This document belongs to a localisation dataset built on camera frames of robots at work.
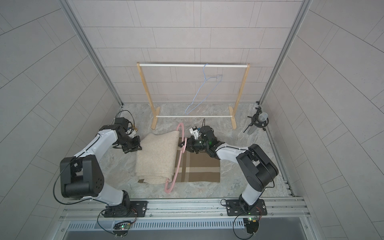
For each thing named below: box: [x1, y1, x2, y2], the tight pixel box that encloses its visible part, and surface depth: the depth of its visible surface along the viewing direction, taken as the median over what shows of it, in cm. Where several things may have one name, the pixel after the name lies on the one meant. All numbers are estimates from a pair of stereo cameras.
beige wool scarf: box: [135, 130, 180, 185], surface depth 82 cm
